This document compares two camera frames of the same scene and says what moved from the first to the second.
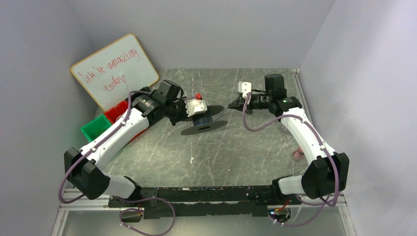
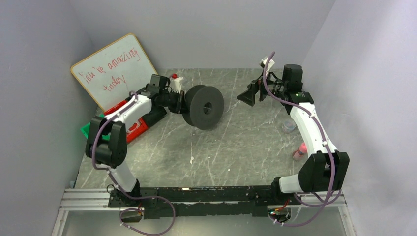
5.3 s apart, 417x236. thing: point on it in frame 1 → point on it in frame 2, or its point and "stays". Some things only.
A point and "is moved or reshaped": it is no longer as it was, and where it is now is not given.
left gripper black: x=181 y=114 → x=177 y=102
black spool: x=203 y=122 is moved or reshaped
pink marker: x=298 y=154 stays
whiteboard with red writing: x=109 y=74 stays
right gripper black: x=244 y=102 → x=257 y=89
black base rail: x=172 y=203 stays
